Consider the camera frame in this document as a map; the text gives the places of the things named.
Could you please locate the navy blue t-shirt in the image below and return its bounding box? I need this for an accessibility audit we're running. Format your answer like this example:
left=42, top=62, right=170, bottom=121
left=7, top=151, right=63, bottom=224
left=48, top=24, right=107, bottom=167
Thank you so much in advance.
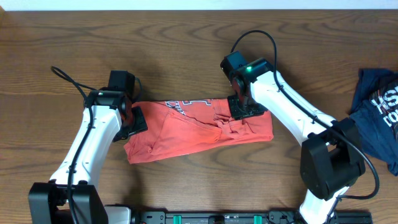
left=349, top=68, right=397, bottom=176

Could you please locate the red t-shirt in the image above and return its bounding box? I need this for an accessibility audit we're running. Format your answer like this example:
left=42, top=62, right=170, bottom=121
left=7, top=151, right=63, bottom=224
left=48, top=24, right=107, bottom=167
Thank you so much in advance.
left=124, top=99, right=274, bottom=164

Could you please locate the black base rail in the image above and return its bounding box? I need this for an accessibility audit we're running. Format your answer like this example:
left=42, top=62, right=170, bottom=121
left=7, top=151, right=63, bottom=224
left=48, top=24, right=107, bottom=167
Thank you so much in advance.
left=105, top=205, right=373, bottom=224

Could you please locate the right black cable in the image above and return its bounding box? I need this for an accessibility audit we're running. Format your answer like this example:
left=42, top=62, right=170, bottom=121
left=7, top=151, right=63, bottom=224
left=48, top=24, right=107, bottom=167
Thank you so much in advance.
left=229, top=29, right=381, bottom=200

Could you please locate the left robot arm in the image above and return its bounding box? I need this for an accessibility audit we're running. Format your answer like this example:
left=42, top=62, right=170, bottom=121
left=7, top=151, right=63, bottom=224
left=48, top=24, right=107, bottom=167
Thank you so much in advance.
left=28, top=90, right=147, bottom=223

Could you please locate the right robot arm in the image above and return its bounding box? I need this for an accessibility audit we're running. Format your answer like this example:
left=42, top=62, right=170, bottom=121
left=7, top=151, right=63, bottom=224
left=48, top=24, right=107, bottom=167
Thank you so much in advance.
left=220, top=52, right=372, bottom=223

